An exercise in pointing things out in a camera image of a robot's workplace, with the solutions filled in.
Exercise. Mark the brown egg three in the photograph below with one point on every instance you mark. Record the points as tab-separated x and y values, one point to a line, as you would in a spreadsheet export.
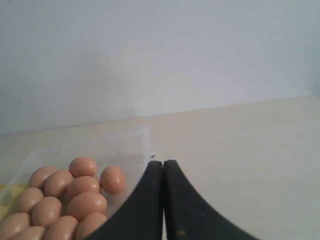
82	184

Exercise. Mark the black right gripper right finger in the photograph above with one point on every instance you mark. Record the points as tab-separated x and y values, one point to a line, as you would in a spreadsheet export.
188	216

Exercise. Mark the brown egg one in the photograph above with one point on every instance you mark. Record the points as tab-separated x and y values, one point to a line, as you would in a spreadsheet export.
83	166

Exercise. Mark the clear plastic container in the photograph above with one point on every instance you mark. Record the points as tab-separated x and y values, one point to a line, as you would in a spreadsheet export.
129	151

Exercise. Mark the brown egg six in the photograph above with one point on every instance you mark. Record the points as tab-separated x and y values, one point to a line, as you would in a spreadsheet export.
39	177

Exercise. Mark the brown egg ten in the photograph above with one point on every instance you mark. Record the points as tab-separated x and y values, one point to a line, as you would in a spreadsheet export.
63	229

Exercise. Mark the brown egg seven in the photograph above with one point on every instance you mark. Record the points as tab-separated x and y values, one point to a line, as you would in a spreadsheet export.
89	224

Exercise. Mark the brown egg four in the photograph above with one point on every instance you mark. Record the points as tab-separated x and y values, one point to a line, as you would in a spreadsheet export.
86	203

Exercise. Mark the brown egg two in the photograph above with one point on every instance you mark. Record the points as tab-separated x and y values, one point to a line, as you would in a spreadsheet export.
113	180

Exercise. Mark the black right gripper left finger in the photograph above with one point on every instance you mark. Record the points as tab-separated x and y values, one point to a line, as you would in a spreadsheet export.
140	217

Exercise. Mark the brown egg nine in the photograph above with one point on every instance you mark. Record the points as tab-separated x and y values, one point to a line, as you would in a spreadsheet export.
46	211

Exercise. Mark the brown egg twelve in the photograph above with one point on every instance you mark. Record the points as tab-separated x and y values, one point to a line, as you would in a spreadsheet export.
30	233

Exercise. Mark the brown egg eleven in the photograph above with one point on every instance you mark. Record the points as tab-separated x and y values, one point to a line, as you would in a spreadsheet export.
14	224

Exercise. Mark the yellow plastic egg tray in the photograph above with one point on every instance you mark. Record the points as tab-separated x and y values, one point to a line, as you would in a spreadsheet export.
6	203

